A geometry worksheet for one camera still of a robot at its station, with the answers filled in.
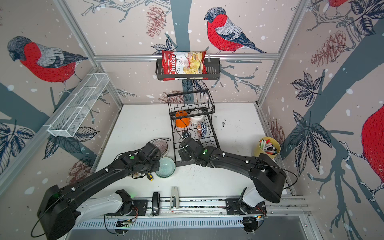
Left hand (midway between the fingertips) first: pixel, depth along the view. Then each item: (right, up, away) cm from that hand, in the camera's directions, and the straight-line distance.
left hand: (158, 166), depth 80 cm
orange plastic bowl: (+11, +23, +21) cm, 33 cm away
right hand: (+15, +7, +4) cm, 17 cm away
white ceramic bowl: (+21, +25, +24) cm, 40 cm away
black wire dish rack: (+18, +28, +3) cm, 33 cm away
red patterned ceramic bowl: (+24, +19, +13) cm, 34 cm away
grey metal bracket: (+9, -12, -2) cm, 16 cm away
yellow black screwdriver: (-5, -6, +2) cm, 8 cm away
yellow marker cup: (+63, +10, +5) cm, 64 cm away
